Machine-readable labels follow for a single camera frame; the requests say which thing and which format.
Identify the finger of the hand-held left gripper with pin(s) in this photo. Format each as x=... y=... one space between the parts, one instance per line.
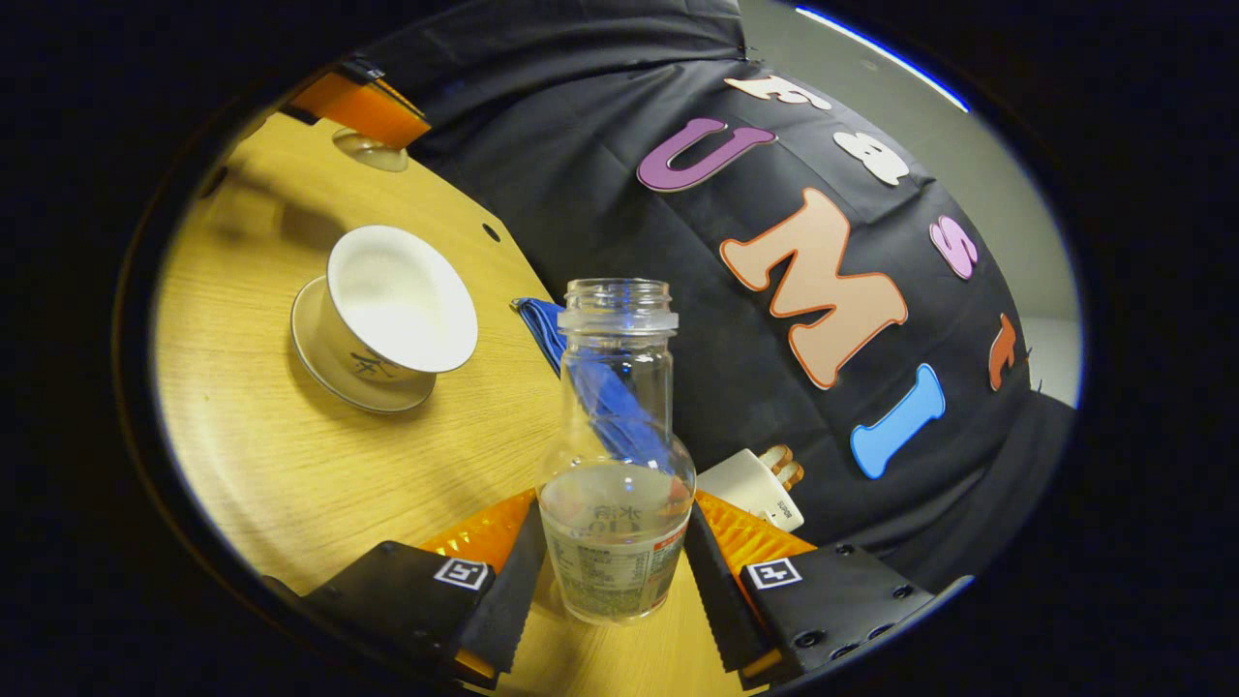
x=363 y=106

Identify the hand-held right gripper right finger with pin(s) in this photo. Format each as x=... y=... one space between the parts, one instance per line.
x=711 y=590

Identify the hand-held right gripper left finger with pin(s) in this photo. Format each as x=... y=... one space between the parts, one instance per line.
x=513 y=590

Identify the beige teacup lid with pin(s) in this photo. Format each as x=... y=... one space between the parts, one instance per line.
x=373 y=153

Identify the clear plastic water bottle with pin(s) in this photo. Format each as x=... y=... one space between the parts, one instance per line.
x=615 y=552

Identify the beige ceramic teacup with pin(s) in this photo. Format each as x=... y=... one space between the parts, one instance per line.
x=397 y=300

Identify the white toaster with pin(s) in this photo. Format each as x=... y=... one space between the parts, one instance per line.
x=750 y=489

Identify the toast slice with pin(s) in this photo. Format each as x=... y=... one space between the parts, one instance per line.
x=791 y=474
x=776 y=455

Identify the black backdrop cloth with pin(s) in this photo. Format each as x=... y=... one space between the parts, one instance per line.
x=600 y=145

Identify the folded blue towel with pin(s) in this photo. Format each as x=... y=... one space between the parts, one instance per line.
x=537 y=324

